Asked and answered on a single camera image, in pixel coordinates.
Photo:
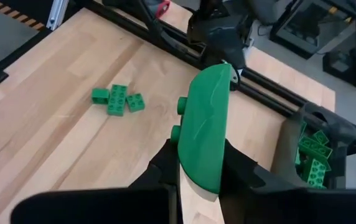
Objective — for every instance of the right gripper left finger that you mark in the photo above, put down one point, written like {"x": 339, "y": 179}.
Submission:
{"x": 165, "y": 168}

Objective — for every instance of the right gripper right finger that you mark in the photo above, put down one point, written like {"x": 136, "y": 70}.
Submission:
{"x": 259, "y": 202}

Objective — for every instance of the shiny green building block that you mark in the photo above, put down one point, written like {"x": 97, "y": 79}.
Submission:
{"x": 297, "y": 157}

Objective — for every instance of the small green building block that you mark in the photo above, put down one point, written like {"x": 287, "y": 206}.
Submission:
{"x": 100, "y": 96}
{"x": 136, "y": 102}

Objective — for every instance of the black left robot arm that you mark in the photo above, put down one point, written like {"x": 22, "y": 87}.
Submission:
{"x": 218, "y": 31}

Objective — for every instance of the grey translucent plastic bin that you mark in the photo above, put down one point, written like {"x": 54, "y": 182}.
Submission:
{"x": 285, "y": 149}

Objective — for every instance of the black case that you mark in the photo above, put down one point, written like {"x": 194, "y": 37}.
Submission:
{"x": 315, "y": 28}

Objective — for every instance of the silver aluminium profile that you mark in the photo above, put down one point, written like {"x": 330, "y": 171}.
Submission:
{"x": 56, "y": 12}

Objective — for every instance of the orange black striped tape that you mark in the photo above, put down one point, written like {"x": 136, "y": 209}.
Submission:
{"x": 13, "y": 14}

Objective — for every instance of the black aluminium table frame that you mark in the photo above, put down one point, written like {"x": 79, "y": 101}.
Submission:
{"x": 268, "y": 90}

